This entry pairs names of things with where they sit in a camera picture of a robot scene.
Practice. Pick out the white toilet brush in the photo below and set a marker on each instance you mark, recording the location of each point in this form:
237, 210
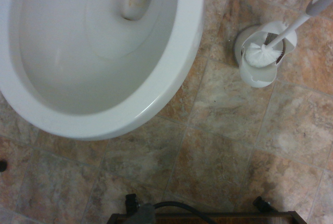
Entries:
260, 54

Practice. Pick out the white toilet bowl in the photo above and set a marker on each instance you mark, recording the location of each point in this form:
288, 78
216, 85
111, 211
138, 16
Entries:
104, 109

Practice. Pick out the white toilet brush holder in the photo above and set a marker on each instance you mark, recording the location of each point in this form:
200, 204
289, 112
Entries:
256, 76

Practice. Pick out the black rubber foot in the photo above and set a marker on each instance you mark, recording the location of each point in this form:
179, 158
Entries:
130, 201
261, 203

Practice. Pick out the dark wooden table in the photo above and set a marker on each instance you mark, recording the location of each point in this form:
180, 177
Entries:
208, 218

